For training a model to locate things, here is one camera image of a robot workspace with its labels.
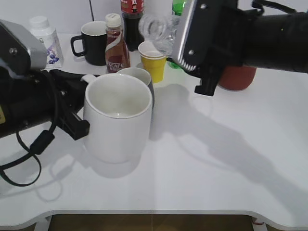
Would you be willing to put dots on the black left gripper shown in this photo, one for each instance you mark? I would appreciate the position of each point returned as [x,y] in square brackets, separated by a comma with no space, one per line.
[25,103]

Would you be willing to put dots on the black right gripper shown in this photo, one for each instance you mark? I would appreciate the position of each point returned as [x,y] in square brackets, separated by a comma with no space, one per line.
[219,36]

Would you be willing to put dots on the white ceramic mug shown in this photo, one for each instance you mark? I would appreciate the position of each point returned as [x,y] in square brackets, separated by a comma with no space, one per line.
[118,108]

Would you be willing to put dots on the clear water bottle green label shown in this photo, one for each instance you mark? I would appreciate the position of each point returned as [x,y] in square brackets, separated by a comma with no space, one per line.
[160,30]

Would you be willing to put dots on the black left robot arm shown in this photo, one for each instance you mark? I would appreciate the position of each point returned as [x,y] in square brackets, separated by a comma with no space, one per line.
[33,99]

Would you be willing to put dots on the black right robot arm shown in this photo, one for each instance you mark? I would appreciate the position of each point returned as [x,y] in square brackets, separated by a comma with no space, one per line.
[279,38]

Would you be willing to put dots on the red ceramic mug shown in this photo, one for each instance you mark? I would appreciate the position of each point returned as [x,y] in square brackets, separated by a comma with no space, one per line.
[237,78]

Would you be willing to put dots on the grey ceramic mug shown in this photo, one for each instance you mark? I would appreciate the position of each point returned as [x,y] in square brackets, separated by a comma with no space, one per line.
[142,75]

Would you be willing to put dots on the black ceramic mug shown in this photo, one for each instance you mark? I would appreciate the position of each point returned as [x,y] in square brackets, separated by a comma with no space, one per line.
[94,40]

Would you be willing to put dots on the yellow paper cup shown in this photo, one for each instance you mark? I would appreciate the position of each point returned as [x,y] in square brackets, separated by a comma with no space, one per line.
[152,60]

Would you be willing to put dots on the brown Nescafe coffee bottle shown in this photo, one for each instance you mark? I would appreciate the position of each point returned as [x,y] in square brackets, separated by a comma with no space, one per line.
[116,51]

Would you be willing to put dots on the green soda bottle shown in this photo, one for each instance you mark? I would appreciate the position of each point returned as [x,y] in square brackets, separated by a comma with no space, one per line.
[177,8]

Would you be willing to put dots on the white yogurt drink bottle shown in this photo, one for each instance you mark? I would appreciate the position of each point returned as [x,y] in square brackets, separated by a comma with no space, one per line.
[47,35]

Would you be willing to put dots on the dark cola bottle red label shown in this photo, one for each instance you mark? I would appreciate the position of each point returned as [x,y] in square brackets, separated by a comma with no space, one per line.
[132,12]

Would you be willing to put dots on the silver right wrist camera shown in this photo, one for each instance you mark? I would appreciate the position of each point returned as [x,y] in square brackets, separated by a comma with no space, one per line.
[181,52]

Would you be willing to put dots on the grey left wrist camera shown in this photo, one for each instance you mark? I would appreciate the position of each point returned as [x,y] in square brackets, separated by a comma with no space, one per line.
[20,51]

